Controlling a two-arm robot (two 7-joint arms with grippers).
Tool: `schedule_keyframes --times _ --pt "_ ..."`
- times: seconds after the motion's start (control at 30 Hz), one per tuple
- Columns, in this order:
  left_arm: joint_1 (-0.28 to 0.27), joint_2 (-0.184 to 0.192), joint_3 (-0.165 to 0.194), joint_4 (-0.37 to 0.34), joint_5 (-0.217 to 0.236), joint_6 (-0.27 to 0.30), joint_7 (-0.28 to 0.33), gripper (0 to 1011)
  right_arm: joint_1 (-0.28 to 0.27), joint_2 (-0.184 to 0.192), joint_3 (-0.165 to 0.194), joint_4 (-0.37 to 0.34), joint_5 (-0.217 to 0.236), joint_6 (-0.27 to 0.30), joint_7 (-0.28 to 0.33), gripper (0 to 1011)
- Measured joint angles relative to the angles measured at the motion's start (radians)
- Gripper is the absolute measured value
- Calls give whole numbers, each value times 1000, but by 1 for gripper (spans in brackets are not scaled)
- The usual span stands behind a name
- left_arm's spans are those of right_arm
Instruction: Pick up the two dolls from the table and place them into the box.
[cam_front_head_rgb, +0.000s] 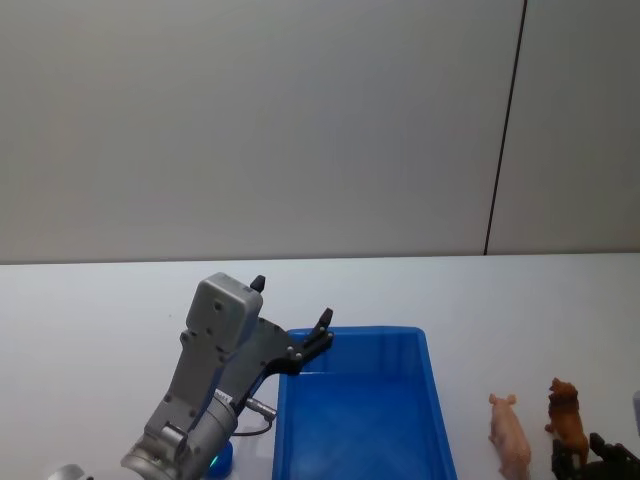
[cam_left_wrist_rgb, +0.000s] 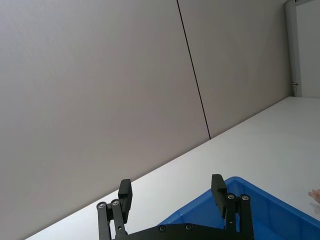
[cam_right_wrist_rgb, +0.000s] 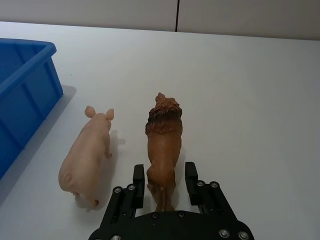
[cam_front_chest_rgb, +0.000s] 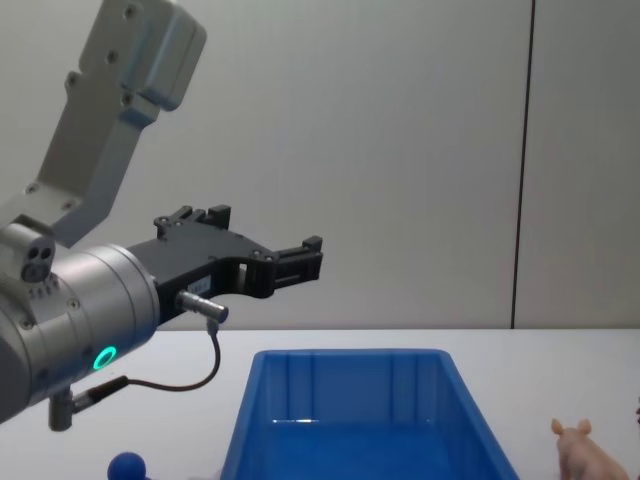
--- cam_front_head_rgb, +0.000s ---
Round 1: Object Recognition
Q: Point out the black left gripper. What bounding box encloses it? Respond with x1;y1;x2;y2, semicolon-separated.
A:
213;274;336;407

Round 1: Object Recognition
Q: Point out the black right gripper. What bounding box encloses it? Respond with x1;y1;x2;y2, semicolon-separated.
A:
550;431;640;480

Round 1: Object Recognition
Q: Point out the brown toy lion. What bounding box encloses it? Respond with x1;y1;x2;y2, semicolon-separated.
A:
543;377;591;472

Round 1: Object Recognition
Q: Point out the pink toy pig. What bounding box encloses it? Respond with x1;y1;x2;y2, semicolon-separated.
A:
488;392;533;480

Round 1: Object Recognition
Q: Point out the blue plastic bin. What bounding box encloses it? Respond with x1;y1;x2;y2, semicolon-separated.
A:
272;325;459;480

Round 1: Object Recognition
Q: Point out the left robot arm with camera bracket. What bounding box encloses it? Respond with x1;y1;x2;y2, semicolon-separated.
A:
47;272;265;480

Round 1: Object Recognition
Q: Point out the thin dark cable, silver plug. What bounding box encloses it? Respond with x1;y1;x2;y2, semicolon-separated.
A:
230;397;279;439

